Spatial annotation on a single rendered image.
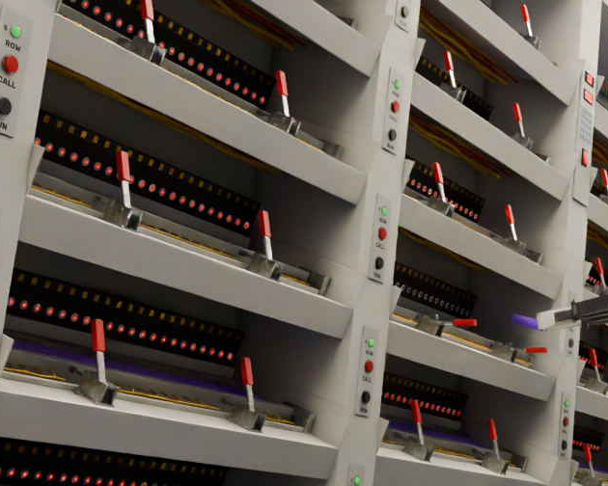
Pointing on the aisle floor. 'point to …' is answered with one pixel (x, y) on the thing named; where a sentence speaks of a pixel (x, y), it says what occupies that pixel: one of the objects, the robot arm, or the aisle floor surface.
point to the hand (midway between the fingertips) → (559, 319)
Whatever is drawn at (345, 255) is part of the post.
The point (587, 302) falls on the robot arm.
